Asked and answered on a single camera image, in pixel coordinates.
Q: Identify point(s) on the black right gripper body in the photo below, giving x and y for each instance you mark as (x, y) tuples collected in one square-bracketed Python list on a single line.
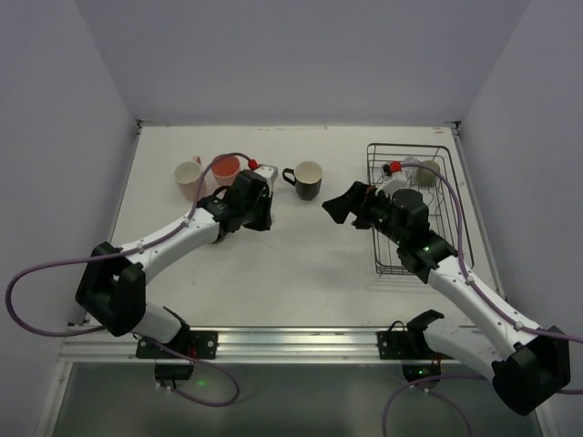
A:
[(360, 206)]

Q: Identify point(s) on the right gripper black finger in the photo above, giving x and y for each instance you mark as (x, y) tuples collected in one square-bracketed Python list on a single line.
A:
[(357, 191), (339, 209)]

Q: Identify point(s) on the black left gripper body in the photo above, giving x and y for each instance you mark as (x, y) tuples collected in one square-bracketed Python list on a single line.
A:
[(260, 211)]

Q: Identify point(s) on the matte pink tumbler cup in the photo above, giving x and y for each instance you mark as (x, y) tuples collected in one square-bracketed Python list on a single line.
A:
[(225, 170)]

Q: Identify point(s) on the glossy black handled mug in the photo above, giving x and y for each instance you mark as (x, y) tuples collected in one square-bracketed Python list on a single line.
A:
[(306, 178)]

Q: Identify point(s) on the cream cup brown band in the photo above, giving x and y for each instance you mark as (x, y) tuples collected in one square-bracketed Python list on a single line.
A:
[(218, 241)]

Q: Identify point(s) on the clear glass cup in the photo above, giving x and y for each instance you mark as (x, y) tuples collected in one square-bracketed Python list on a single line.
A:
[(409, 166)]

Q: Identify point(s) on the grey-beige speckled cup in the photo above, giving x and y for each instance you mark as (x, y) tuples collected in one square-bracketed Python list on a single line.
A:
[(426, 174)]

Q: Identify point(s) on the glossy pink handled mug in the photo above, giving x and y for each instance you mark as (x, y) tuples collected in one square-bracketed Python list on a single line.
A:
[(189, 179)]

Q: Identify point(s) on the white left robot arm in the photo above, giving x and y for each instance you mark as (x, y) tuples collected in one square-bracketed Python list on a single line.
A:
[(113, 286)]

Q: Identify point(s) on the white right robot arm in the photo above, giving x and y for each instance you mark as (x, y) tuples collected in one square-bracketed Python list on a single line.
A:
[(526, 363)]

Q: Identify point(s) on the black wire dish rack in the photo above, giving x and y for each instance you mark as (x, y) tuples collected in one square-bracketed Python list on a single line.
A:
[(442, 210)]

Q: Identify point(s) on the aluminium mounting rail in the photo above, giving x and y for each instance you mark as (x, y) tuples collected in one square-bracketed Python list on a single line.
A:
[(277, 345)]

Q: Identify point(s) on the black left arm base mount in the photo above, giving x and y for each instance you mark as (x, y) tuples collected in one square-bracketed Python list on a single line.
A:
[(197, 344)]

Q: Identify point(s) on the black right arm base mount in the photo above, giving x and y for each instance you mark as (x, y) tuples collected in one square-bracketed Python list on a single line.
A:
[(405, 342)]

